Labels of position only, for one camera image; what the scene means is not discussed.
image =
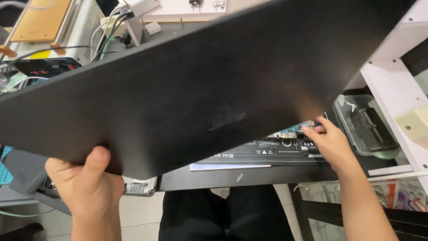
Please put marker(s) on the white power adapter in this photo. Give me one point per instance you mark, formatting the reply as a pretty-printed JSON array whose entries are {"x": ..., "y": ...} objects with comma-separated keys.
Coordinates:
[{"x": 140, "y": 6}]

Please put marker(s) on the black table frame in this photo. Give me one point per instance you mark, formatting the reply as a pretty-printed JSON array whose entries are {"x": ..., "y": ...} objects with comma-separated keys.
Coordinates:
[{"x": 334, "y": 211}]

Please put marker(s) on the person's black trousers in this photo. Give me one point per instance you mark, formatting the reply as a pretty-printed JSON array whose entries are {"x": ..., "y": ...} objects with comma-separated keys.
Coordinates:
[{"x": 227, "y": 217}]

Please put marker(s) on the person's left hand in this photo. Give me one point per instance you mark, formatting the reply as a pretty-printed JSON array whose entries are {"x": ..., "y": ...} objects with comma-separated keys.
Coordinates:
[{"x": 85, "y": 190}]

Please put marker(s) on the small clear plastic piece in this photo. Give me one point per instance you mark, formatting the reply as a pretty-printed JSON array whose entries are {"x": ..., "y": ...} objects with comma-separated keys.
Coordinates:
[{"x": 239, "y": 177}]

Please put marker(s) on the white bar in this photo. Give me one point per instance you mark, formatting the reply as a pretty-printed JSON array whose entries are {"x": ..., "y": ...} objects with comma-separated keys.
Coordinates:
[{"x": 394, "y": 172}]

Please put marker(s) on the heap of colourful packets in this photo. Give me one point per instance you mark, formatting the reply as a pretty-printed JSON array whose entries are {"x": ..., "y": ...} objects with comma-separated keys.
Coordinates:
[{"x": 406, "y": 197}]

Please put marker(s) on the white shelf unit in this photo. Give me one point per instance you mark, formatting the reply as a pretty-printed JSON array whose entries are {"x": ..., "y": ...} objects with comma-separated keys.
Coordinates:
[{"x": 384, "y": 77}]

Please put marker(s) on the black work mat white print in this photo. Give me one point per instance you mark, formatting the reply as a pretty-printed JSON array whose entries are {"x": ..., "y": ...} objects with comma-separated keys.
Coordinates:
[{"x": 254, "y": 153}]

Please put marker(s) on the blue circuit board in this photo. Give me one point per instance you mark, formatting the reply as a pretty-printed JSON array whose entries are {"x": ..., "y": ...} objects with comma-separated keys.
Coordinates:
[{"x": 287, "y": 131}]

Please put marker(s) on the cream plastic block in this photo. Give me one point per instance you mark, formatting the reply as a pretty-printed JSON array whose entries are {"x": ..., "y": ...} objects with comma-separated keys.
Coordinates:
[{"x": 414, "y": 125}]

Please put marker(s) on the person's right hand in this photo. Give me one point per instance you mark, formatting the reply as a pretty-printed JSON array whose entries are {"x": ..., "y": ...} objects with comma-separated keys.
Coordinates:
[{"x": 332, "y": 147}]

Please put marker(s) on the white machine with orange plate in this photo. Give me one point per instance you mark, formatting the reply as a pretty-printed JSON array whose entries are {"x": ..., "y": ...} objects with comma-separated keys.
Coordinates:
[{"x": 72, "y": 30}]

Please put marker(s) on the black metal holder tool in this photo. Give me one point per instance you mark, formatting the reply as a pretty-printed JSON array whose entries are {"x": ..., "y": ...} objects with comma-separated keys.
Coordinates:
[{"x": 371, "y": 129}]

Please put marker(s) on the small white cube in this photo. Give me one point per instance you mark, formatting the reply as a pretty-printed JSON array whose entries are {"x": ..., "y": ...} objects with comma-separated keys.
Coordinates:
[{"x": 152, "y": 28}]

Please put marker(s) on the white paper sheet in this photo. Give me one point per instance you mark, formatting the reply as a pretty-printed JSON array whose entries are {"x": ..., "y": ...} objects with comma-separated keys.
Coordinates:
[{"x": 227, "y": 166}]

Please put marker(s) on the silver handheld device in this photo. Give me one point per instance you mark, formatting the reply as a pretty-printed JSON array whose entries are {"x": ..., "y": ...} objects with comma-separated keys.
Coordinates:
[{"x": 139, "y": 187}]

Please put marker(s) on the white socket panel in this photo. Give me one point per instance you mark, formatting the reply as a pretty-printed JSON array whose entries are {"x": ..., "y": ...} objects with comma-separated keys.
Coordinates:
[{"x": 177, "y": 8}]

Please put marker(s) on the black device with red buttons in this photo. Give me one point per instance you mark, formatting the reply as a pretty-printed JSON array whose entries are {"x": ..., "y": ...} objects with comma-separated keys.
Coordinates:
[{"x": 46, "y": 67}]

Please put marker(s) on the teal mat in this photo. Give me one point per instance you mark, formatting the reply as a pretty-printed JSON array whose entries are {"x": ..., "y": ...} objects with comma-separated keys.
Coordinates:
[{"x": 5, "y": 167}]

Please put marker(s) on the large black panel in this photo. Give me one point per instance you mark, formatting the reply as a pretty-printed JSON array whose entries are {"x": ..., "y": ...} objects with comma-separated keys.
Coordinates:
[{"x": 200, "y": 83}]

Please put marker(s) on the grey plastic stand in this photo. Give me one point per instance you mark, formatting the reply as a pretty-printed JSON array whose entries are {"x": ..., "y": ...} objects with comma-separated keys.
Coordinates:
[{"x": 26, "y": 177}]

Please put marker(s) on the clear plastic container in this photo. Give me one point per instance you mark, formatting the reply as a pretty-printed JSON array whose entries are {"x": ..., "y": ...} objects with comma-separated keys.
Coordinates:
[{"x": 344, "y": 107}]

